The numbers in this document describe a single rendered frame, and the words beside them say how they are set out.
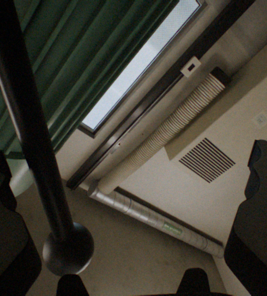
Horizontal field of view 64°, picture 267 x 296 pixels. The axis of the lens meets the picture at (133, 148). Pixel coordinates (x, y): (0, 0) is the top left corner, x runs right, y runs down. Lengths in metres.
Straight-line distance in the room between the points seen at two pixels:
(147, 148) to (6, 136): 1.60
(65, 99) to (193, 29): 1.55
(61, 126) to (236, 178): 2.47
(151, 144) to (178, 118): 0.30
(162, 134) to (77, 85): 1.56
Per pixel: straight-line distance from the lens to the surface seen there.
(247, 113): 1.73
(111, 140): 1.80
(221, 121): 1.67
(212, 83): 1.66
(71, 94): 0.19
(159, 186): 2.33
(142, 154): 1.79
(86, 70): 0.17
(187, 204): 2.66
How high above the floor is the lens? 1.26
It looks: 22 degrees up
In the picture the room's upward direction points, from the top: 135 degrees counter-clockwise
